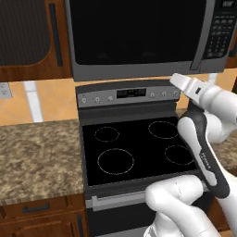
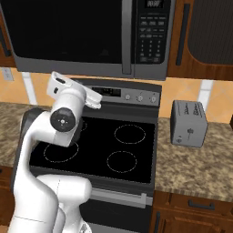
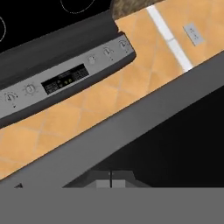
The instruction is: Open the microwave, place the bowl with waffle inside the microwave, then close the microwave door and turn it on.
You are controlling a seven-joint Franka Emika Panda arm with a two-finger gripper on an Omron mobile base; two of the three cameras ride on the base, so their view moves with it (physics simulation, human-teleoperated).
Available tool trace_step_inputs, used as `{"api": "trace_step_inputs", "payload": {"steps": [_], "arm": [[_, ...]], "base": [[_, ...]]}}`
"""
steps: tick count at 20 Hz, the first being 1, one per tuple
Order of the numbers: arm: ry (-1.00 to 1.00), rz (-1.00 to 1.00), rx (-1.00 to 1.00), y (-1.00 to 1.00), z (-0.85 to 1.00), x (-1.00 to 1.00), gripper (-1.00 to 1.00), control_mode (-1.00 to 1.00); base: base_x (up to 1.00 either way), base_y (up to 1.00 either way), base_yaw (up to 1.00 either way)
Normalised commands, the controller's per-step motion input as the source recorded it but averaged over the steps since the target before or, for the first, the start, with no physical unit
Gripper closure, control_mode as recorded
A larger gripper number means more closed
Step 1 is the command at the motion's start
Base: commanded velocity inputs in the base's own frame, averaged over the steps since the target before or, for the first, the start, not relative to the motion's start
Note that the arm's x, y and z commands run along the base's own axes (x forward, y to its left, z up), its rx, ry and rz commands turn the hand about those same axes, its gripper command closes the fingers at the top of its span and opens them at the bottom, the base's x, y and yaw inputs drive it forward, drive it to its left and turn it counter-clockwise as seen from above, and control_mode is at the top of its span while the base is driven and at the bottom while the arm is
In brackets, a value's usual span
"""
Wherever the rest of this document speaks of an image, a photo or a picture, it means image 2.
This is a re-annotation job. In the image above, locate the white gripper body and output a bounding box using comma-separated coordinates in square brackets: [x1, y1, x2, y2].
[71, 79, 104, 110]

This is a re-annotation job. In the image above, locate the black microwave door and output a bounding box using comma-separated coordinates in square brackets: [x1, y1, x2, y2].
[0, 0, 135, 78]

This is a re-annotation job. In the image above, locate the black and steel microwave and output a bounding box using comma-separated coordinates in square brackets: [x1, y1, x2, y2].
[0, 0, 177, 82]

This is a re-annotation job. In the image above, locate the black oven door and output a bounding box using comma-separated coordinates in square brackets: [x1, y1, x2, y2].
[79, 198, 153, 233]

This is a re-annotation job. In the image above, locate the wooden cupboard door, dark panel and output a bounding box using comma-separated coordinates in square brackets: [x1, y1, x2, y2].
[167, 0, 233, 82]

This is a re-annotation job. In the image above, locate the wooden base cupboard door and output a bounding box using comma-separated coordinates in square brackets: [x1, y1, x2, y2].
[149, 208, 233, 233]

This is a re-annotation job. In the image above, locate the black and steel stove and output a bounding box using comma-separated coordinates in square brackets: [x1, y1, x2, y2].
[28, 77, 163, 233]

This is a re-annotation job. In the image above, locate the grey toaster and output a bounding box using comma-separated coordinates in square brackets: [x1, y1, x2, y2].
[169, 99, 209, 149]

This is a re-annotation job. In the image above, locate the wooden base cupboard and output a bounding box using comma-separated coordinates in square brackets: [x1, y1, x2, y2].
[0, 165, 15, 228]

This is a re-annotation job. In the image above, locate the wooden drawer front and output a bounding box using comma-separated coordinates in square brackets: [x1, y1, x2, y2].
[153, 190, 233, 217]

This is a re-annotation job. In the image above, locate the steel microwave door handle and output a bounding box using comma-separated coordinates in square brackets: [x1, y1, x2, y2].
[121, 0, 134, 76]

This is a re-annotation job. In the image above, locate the white wall socket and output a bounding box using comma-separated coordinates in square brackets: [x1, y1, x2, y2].
[1, 66, 15, 82]

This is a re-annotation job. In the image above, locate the steel oven door handle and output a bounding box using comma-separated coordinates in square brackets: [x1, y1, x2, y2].
[89, 187, 154, 209]

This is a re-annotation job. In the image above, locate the long black cupboard handle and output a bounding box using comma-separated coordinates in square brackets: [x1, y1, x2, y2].
[175, 3, 191, 67]

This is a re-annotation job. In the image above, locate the black base cupboard handle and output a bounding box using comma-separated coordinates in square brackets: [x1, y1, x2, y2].
[153, 210, 161, 233]

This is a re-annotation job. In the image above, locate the black drawer handle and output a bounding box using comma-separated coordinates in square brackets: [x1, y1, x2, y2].
[187, 198, 217, 211]

